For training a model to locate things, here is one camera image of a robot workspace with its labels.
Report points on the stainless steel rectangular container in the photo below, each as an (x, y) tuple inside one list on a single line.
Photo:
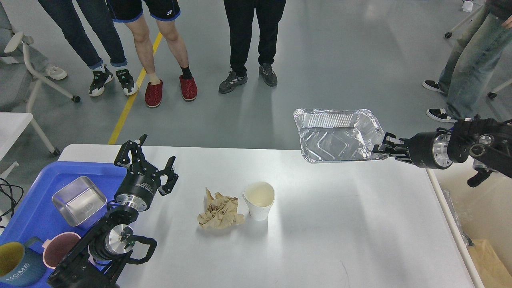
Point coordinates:
[(81, 203)]

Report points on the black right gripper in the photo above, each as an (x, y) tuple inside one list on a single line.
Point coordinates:
[(425, 149)]

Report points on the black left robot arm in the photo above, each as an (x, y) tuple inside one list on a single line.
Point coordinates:
[(98, 258)]

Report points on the white rolling chair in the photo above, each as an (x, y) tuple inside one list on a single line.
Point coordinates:
[(493, 93)]

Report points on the white paper cup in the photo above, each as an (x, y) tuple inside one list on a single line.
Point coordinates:
[(260, 197)]

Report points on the aluminium foil tray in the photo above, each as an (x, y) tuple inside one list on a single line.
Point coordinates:
[(338, 135)]

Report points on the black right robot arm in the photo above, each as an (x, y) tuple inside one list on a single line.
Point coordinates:
[(487, 141)]

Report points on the pink mug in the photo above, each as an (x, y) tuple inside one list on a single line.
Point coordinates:
[(55, 249)]

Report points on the beige plastic bin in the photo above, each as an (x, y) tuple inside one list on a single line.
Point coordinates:
[(483, 212)]

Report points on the brown paper in bin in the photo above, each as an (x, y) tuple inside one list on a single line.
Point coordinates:
[(492, 271)]

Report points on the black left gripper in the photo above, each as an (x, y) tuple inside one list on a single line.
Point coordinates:
[(140, 184)]

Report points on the blue plastic tray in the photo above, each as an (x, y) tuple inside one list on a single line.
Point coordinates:
[(38, 216)]

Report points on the white side table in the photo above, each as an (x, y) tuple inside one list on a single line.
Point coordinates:
[(13, 124)]

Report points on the person in dark jeans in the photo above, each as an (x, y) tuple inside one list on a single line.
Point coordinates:
[(97, 15)]

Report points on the brown paper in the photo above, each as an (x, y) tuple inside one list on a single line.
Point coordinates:
[(492, 271), (221, 212)]

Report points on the person in grey jeans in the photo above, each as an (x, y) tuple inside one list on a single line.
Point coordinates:
[(472, 62)]

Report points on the blue HOME mug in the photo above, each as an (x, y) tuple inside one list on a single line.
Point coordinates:
[(20, 265)]

